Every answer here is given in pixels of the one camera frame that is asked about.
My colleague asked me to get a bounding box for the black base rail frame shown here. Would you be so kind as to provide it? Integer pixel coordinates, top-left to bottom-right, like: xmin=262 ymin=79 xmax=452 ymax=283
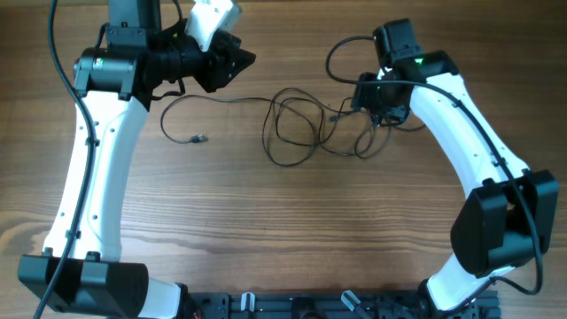
xmin=176 ymin=290 xmax=501 ymax=319

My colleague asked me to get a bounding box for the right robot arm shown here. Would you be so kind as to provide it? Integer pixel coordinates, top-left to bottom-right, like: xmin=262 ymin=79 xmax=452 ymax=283
xmin=353 ymin=19 xmax=559 ymax=318

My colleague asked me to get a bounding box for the black USB cable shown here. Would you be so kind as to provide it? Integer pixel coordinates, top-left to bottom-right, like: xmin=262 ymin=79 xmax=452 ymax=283
xmin=325 ymin=35 xmax=427 ymax=160
xmin=159 ymin=86 xmax=355 ymax=168

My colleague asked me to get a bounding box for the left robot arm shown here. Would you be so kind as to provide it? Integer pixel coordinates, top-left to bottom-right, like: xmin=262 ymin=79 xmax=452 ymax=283
xmin=18 ymin=0 xmax=255 ymax=318

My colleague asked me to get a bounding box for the left camera black cable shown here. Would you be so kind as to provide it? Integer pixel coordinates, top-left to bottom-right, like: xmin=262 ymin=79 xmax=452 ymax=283
xmin=32 ymin=0 xmax=100 ymax=319

